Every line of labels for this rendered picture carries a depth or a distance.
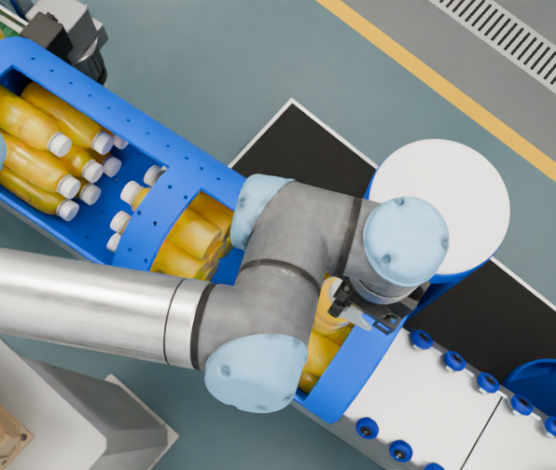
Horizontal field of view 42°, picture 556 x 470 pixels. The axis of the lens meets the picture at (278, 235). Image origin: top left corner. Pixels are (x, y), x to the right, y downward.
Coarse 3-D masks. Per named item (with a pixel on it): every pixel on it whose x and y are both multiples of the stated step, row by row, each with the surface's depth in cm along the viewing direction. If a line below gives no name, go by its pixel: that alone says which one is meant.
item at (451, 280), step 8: (384, 160) 145; (368, 192) 143; (480, 264) 140; (464, 272) 139; (432, 280) 142; (440, 280) 142; (448, 280) 143; (456, 280) 146; (432, 288) 200; (440, 288) 155; (448, 288) 157; (424, 296) 208; (432, 296) 163; (424, 304) 175; (416, 312) 193
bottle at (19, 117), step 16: (0, 96) 130; (16, 96) 132; (0, 112) 130; (16, 112) 129; (32, 112) 130; (16, 128) 129; (32, 128) 129; (48, 128) 129; (32, 144) 130; (48, 144) 129
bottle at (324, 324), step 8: (328, 280) 100; (328, 288) 98; (320, 296) 100; (328, 296) 98; (320, 304) 100; (328, 304) 98; (320, 312) 101; (320, 320) 104; (328, 320) 101; (336, 320) 100; (344, 320) 100; (320, 328) 109; (328, 328) 106; (336, 328) 106
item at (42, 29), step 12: (48, 12) 155; (36, 24) 153; (48, 24) 153; (60, 24) 153; (24, 36) 152; (36, 36) 152; (48, 36) 153; (60, 36) 154; (48, 48) 153; (60, 48) 157; (72, 48) 161
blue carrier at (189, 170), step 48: (0, 48) 128; (96, 96) 128; (144, 144) 124; (192, 144) 132; (0, 192) 138; (192, 192) 120; (96, 240) 142; (144, 240) 120; (384, 336) 114; (336, 384) 116
